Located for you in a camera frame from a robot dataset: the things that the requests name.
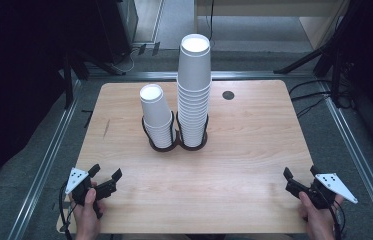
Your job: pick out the dark cabinet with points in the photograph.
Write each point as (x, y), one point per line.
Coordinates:
(117, 26)

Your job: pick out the black metal stand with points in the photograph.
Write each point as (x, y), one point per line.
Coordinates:
(68, 83)

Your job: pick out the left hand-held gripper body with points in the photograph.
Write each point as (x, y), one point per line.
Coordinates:
(75, 180)

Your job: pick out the black tripod stand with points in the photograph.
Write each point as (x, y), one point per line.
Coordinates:
(307, 58)

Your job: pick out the light wooden furniture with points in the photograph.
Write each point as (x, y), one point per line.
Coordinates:
(317, 30)

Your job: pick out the person's left hand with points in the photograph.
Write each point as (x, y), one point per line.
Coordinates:
(87, 223)

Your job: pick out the person's right hand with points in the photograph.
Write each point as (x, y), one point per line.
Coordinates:
(320, 223)

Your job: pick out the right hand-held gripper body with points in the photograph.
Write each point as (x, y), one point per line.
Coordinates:
(335, 185)

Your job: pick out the black round table grommet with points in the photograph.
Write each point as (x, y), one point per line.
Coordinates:
(228, 95)

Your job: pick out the black tape strip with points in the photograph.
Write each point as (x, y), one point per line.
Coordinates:
(88, 120)

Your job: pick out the small dark floor plate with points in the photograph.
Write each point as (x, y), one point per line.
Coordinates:
(156, 48)
(142, 49)

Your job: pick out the aluminium floor rail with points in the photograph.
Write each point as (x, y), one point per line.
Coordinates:
(45, 166)
(350, 140)
(247, 75)

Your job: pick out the short stack of white cups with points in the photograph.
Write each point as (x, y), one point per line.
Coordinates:
(155, 110)

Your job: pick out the tall stack of white cups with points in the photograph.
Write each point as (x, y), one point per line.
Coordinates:
(194, 73)

